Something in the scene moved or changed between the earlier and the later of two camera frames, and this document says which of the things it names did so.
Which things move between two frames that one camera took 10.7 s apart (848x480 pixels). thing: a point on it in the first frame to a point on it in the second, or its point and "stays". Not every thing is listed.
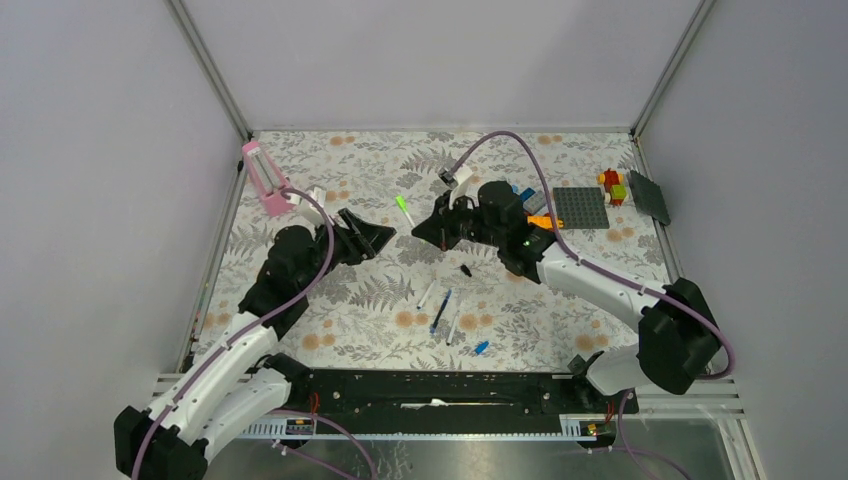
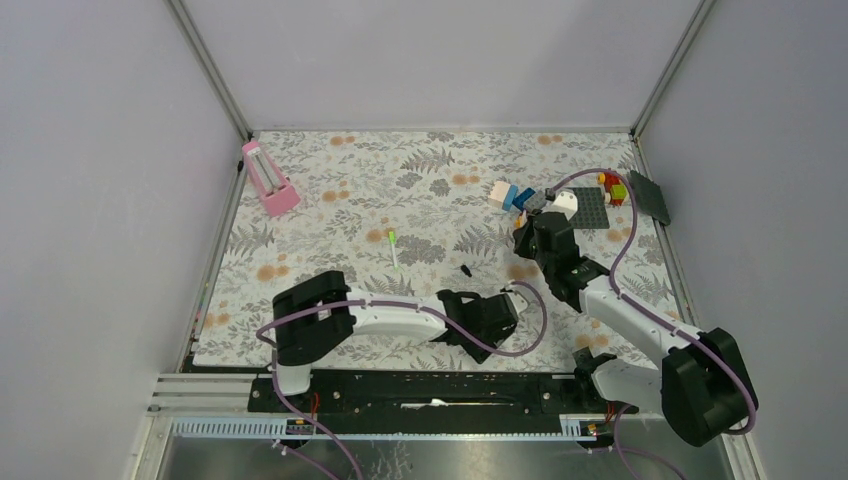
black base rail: x=452 y=393 stays
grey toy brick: x=535 y=203 stays
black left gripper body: x=340 y=248 to x=493 y=339
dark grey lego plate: x=648 y=198 stays
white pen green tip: x=403 y=206 to x=392 y=237
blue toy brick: x=528 y=192 stays
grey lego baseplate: x=581 y=207 stays
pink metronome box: x=268 y=180 stays
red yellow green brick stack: x=613 y=182 stays
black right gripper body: x=468 y=223 to x=542 y=259
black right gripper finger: x=438 y=231 to x=525 y=240
